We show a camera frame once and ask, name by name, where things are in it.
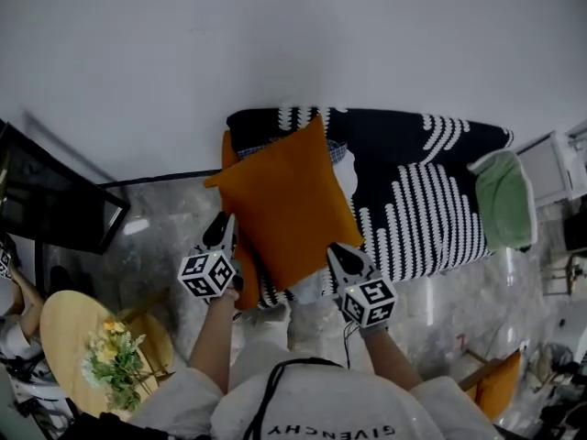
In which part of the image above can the small round wooden stool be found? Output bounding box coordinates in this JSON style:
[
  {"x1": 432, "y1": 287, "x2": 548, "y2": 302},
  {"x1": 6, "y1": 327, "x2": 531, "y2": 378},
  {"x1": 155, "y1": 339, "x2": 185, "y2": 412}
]
[{"x1": 116, "y1": 286, "x2": 178, "y2": 393}]

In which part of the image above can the green knitted blanket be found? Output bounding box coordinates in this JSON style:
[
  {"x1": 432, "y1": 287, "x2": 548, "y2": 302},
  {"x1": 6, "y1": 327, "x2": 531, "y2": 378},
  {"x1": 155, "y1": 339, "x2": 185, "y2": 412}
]
[{"x1": 466, "y1": 148, "x2": 538, "y2": 254}]

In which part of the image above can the person's white t-shirt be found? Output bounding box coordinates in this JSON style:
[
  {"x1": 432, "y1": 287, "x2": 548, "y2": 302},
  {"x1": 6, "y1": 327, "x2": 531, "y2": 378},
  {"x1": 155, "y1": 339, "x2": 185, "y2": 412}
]
[{"x1": 127, "y1": 336, "x2": 505, "y2": 440}]

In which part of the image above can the white cabinet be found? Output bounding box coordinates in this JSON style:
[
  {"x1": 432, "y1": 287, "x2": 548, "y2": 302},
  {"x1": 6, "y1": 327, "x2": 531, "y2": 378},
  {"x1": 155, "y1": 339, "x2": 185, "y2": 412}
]
[{"x1": 513, "y1": 119, "x2": 587, "y2": 208}]

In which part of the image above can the light blue cloth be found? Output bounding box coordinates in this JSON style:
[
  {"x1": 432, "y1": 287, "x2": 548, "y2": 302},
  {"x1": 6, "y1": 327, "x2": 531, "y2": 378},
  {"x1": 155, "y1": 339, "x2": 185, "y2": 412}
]
[{"x1": 291, "y1": 270, "x2": 334, "y2": 304}]

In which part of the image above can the black white patterned sofa cover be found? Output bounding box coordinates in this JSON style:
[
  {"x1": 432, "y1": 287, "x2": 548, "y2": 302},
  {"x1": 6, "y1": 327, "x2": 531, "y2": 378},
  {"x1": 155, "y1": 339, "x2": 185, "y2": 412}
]
[{"x1": 227, "y1": 105, "x2": 515, "y2": 311}]

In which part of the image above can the black round table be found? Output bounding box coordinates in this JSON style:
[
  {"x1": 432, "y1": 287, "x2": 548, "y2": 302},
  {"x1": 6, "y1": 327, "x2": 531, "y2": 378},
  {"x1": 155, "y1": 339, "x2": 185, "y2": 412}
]
[{"x1": 563, "y1": 208, "x2": 587, "y2": 251}]

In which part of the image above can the person's right forearm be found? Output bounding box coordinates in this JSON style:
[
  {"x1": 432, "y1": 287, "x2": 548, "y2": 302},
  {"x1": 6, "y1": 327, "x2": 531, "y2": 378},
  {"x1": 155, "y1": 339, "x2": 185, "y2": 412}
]
[{"x1": 361, "y1": 325, "x2": 424, "y2": 390}]

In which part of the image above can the round yellow table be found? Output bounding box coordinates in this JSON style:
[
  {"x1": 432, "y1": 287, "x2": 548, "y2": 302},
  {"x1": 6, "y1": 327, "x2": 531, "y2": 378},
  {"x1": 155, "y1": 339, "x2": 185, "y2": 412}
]
[{"x1": 39, "y1": 290, "x2": 127, "y2": 419}]

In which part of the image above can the black framed cabinet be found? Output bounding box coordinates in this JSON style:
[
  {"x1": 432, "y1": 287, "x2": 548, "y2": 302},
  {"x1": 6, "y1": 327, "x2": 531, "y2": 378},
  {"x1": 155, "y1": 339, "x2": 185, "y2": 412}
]
[{"x1": 0, "y1": 117, "x2": 132, "y2": 256}]

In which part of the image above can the black neck strap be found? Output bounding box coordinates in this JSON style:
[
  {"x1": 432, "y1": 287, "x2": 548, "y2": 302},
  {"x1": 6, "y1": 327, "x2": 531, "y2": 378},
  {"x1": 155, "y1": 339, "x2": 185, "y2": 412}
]
[{"x1": 242, "y1": 357, "x2": 345, "y2": 440}]

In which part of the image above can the metal frame wooden stool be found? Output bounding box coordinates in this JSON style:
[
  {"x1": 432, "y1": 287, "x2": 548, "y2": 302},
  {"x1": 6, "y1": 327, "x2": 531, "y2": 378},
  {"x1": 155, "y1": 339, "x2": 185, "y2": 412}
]
[{"x1": 545, "y1": 249, "x2": 587, "y2": 297}]

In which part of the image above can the person's left forearm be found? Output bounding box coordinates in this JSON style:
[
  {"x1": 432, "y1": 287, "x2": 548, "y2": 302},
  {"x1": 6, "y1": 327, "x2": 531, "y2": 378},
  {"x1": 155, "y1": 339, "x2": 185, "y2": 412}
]
[{"x1": 188, "y1": 289, "x2": 240, "y2": 394}]

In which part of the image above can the orange chair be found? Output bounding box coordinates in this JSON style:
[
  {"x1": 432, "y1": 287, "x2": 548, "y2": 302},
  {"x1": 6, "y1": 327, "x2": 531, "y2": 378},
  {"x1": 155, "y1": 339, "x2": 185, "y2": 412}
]
[{"x1": 458, "y1": 348, "x2": 526, "y2": 424}]

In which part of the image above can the orange cushion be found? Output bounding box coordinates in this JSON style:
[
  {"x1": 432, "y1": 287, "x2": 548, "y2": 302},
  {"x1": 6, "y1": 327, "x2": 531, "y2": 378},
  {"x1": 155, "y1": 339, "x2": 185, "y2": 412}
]
[{"x1": 204, "y1": 114, "x2": 366, "y2": 293}]

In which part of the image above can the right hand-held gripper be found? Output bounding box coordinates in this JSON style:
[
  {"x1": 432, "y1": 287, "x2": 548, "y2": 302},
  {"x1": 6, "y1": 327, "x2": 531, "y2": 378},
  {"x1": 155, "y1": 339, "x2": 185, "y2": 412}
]
[{"x1": 326, "y1": 242, "x2": 398, "y2": 329}]

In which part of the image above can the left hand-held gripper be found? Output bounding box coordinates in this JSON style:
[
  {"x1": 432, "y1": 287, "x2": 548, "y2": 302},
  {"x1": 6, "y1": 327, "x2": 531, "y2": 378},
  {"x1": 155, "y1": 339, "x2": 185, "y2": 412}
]
[{"x1": 177, "y1": 212, "x2": 244, "y2": 304}]

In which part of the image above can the yellow flower bouquet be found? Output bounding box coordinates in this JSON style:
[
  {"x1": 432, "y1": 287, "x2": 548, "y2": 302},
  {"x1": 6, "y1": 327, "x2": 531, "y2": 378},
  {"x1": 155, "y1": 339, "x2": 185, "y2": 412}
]
[{"x1": 81, "y1": 317, "x2": 148, "y2": 413}]

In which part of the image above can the orange sofa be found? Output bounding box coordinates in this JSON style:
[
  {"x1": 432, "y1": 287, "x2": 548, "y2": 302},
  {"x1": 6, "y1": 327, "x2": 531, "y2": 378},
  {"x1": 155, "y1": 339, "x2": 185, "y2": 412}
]
[{"x1": 221, "y1": 128, "x2": 262, "y2": 312}]

